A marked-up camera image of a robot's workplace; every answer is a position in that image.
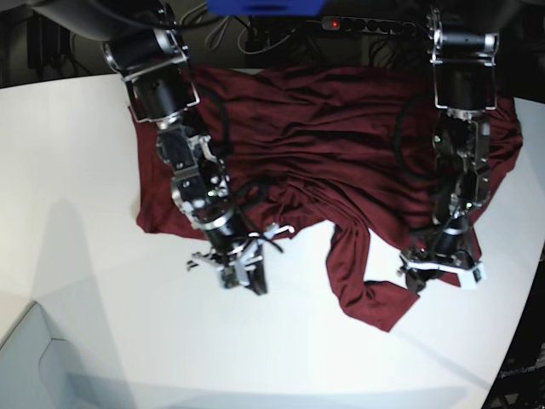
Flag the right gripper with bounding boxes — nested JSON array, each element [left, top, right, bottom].
[[204, 212, 267, 296]]

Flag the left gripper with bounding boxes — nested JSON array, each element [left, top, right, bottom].
[[404, 225, 473, 294]]

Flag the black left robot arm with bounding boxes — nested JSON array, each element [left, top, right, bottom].
[[393, 1, 528, 294]]

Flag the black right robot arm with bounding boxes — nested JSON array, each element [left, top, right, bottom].
[[24, 1, 273, 296]]

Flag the white bin at corner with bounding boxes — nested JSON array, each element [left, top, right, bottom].
[[1, 303, 77, 408]]

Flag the black power strip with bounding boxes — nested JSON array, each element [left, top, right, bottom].
[[320, 16, 416, 37]]

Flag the blue box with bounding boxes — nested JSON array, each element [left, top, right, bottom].
[[207, 0, 325, 16]]

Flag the black box on floor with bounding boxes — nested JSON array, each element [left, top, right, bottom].
[[26, 14, 70, 72]]

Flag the white cable loops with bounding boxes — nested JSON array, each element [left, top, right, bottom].
[[180, 3, 299, 55]]

